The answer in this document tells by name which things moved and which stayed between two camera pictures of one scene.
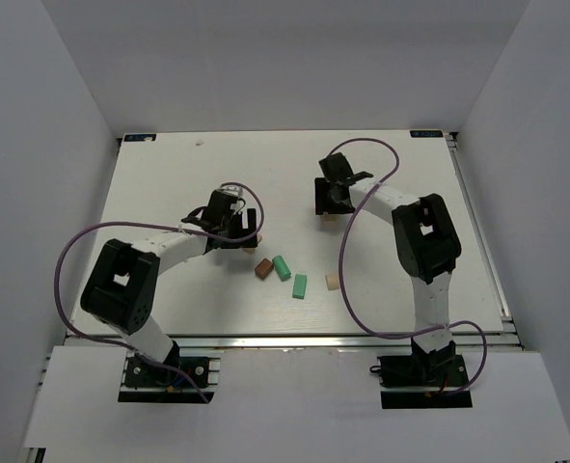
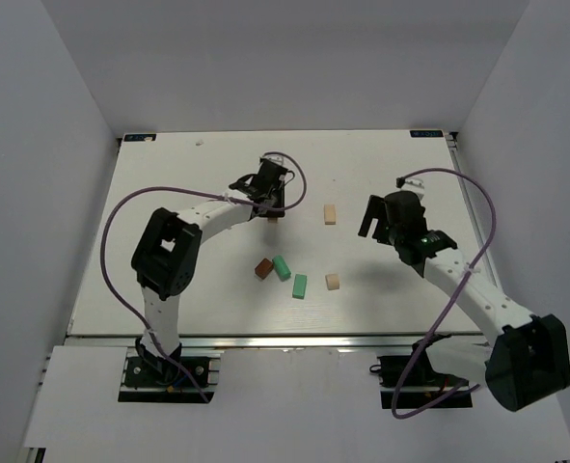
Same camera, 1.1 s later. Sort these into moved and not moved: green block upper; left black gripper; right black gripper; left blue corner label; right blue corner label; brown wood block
Moved: right black gripper; left black gripper
Not moved: left blue corner label; green block upper; right blue corner label; brown wood block
